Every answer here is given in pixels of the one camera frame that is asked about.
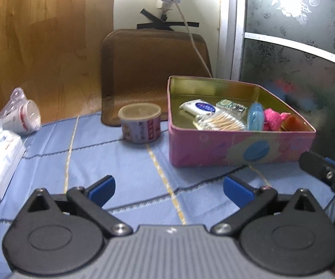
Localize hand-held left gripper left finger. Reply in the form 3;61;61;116
25;175;133;236

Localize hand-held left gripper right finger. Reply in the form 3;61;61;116
211;175;322;236

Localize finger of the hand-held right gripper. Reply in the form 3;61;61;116
299;151;335;202

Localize pink tin box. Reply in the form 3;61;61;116
167;75;316;168

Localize pink cloth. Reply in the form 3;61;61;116
263;108;290;131

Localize cotton swab box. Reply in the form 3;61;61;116
194;112;247;131

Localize blue plastic case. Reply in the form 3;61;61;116
247;102;265;131

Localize small green white box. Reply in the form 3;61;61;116
215;99;248;116

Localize white pocket tissue packet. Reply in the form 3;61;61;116
179;99;221;116

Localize orange object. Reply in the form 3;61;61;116
281;115;311;131

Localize can with purple label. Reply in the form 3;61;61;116
118;103;162;145

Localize clear bag with cup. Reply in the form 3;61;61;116
0;87;42;136

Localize frosted glass sliding door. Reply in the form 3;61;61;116
218;0;335;239

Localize white cable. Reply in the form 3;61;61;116
172;1;214;76

